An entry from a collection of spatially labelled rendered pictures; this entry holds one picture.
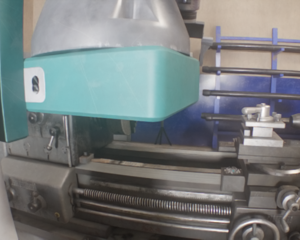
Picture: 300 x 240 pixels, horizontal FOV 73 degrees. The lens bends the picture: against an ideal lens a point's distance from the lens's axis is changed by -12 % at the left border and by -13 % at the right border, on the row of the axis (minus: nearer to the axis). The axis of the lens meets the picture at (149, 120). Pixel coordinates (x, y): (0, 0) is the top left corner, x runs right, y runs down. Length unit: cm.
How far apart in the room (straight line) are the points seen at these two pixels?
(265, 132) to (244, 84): 330
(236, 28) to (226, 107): 146
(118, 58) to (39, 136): 116
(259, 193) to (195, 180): 31
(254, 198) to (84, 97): 85
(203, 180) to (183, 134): 332
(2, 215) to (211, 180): 95
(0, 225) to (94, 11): 24
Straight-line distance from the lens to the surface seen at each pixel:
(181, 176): 111
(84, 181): 132
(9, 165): 149
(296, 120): 130
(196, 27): 78
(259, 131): 100
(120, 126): 123
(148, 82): 18
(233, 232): 96
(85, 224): 142
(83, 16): 20
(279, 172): 99
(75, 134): 120
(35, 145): 138
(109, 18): 20
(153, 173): 113
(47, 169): 130
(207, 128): 433
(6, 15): 27
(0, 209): 28
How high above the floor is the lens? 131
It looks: 11 degrees down
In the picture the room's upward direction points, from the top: straight up
